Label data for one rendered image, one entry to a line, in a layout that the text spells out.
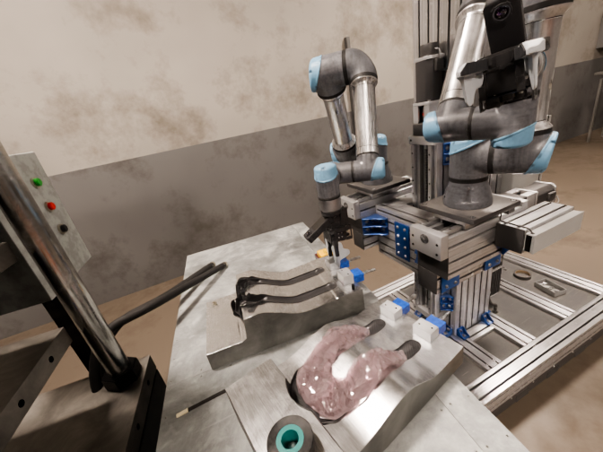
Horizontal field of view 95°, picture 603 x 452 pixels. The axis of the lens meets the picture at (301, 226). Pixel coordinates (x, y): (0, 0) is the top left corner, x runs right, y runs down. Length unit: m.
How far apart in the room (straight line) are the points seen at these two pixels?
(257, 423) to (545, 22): 1.10
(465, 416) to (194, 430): 0.60
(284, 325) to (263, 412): 0.29
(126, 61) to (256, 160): 1.37
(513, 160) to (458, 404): 0.66
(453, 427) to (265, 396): 0.39
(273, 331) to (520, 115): 0.80
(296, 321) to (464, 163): 0.72
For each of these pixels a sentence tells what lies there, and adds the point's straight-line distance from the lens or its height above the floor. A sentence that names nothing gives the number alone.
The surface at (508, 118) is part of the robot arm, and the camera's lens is 0.75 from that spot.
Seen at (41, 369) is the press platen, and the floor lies 1.02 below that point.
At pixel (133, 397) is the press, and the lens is 1.04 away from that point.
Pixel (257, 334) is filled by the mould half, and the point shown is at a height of 0.87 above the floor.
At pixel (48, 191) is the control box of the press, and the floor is 1.34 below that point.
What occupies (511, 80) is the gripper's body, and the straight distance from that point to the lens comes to 0.57.
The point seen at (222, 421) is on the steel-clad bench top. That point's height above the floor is 0.80.
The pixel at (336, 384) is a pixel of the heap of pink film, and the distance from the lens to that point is 0.67.
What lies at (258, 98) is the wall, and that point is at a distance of 3.16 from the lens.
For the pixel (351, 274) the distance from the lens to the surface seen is 0.93.
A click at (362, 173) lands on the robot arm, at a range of 0.97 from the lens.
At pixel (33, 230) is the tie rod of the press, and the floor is 1.30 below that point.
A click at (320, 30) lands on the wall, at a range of 3.54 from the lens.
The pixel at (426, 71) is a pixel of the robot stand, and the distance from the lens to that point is 1.24.
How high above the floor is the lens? 1.44
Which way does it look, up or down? 23 degrees down
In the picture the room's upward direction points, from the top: 11 degrees counter-clockwise
